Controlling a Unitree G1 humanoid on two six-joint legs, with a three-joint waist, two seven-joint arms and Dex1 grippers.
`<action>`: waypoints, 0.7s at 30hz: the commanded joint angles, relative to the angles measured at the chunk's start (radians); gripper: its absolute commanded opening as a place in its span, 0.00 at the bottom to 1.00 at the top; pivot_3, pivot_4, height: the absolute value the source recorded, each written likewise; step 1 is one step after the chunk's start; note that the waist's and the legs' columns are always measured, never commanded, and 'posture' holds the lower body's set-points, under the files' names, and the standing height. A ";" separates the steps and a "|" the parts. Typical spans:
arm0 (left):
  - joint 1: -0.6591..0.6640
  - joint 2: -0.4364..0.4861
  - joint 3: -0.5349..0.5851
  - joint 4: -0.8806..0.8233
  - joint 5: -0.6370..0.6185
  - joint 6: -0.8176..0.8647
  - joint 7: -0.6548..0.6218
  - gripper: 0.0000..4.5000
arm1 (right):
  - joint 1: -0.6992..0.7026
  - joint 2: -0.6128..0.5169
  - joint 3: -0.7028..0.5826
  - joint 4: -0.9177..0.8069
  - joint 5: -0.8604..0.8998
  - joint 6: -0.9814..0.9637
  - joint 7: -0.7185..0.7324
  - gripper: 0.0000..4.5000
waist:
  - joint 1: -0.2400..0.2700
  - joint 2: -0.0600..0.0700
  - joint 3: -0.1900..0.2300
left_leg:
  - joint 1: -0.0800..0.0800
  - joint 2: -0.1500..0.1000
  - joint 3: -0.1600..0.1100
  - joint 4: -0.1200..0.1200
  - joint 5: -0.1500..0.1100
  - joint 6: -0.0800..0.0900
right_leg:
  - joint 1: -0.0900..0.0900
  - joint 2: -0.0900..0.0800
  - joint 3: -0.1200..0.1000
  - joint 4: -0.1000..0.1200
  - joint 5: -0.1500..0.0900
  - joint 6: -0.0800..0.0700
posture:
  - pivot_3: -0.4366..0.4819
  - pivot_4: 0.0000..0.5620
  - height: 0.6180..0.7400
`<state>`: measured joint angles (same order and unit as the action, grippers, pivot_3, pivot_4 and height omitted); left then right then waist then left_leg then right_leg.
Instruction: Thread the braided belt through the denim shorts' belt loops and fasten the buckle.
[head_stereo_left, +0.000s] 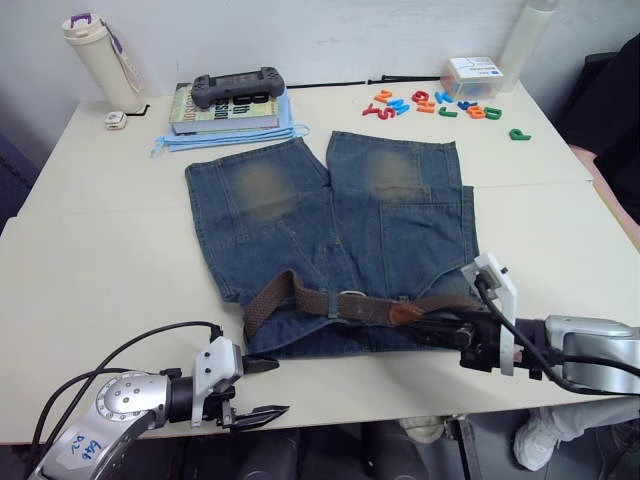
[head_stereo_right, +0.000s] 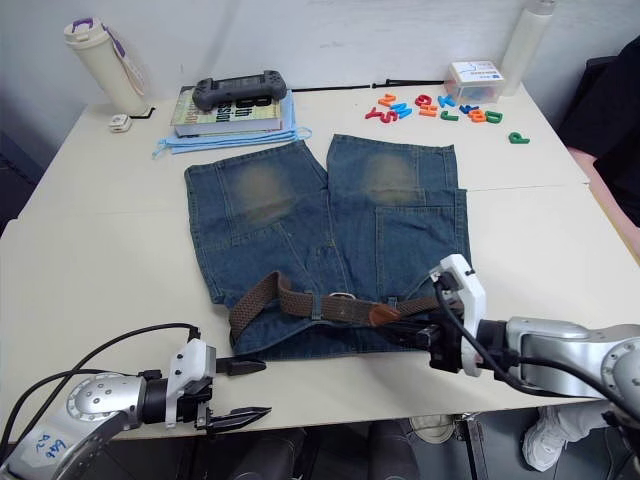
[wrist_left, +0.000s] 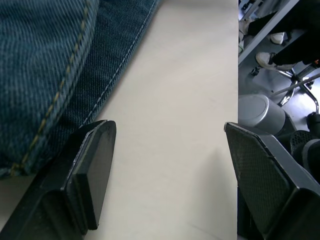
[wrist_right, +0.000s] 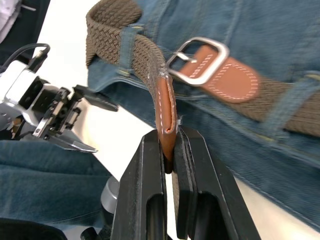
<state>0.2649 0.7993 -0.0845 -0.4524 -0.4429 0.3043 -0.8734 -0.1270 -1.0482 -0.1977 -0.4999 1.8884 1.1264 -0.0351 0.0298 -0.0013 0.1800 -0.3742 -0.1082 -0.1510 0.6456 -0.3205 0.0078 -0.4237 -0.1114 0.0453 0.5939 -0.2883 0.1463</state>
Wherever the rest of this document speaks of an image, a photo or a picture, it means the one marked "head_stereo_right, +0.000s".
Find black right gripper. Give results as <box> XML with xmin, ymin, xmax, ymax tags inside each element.
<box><xmin>375</xmin><ymin>285</ymin><xmax>469</xmax><ymax>375</ymax></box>

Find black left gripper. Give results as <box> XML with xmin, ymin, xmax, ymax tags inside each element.
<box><xmin>175</xmin><ymin>357</ymin><xmax>273</xmax><ymax>436</ymax></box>

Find brown braided belt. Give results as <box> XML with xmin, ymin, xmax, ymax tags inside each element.
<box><xmin>227</xmin><ymin>270</ymin><xmax>442</xmax><ymax>347</ymax></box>

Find blue denim shorts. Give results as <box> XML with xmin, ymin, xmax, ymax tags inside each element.
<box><xmin>183</xmin><ymin>133</ymin><xmax>473</xmax><ymax>363</ymax></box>

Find dark rounded shape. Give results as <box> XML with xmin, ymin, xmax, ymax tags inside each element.
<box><xmin>227</xmin><ymin>427</ymin><xmax>307</xmax><ymax>480</ymax></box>

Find metal table leg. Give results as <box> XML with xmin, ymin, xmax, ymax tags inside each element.
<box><xmin>453</xmin><ymin>411</ymin><xmax>490</xmax><ymax>480</ymax></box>

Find thin black rod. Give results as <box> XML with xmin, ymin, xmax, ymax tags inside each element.
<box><xmin>290</xmin><ymin>77</ymin><xmax>450</xmax><ymax>93</ymax></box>

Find clear plastic letter box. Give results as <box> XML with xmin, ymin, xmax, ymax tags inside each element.
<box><xmin>445</xmin><ymin>59</ymin><xmax>507</xmax><ymax>104</ymax></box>

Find thick book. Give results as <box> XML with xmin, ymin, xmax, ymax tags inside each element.
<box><xmin>169</xmin><ymin>85</ymin><xmax>293</xmax><ymax>138</ymax></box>

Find person in black clothes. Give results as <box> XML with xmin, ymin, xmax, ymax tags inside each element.
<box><xmin>556</xmin><ymin>36</ymin><xmax>640</xmax><ymax>227</ymax></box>

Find dark grey game controller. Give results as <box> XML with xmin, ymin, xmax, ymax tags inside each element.
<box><xmin>191</xmin><ymin>69</ymin><xmax>290</xmax><ymax>111</ymax></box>

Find tall white cylinder bottle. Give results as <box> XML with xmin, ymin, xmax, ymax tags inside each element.
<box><xmin>499</xmin><ymin>0</ymin><xmax>558</xmax><ymax>98</ymax></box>

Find cream bottle with purple lid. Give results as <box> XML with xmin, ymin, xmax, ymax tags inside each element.
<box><xmin>63</xmin><ymin>17</ymin><xmax>152</xmax><ymax>114</ymax></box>

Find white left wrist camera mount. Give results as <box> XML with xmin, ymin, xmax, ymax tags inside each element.
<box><xmin>165</xmin><ymin>338</ymin><xmax>218</xmax><ymax>430</ymax></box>

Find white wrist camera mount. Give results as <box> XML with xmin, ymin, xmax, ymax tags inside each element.
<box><xmin>165</xmin><ymin>338</ymin><xmax>218</xmax><ymax>430</ymax></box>
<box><xmin>428</xmin><ymin>253</ymin><xmax>488</xmax><ymax>378</ymax></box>

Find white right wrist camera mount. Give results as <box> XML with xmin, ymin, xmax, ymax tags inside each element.
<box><xmin>428</xmin><ymin>253</ymin><xmax>488</xmax><ymax>378</ymax></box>

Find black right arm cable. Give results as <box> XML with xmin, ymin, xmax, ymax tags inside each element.
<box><xmin>432</xmin><ymin>277</ymin><xmax>640</xmax><ymax>432</ymax></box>

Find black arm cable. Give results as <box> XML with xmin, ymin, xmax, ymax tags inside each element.
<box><xmin>0</xmin><ymin>322</ymin><xmax>202</xmax><ymax>447</ymax></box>
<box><xmin>432</xmin><ymin>277</ymin><xmax>640</xmax><ymax>432</ymax></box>

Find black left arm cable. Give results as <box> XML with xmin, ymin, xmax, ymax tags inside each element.
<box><xmin>0</xmin><ymin>322</ymin><xmax>202</xmax><ymax>447</ymax></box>

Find light blue drawstring bag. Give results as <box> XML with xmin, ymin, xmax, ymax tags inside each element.
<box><xmin>150</xmin><ymin>96</ymin><xmax>314</xmax><ymax>162</ymax></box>

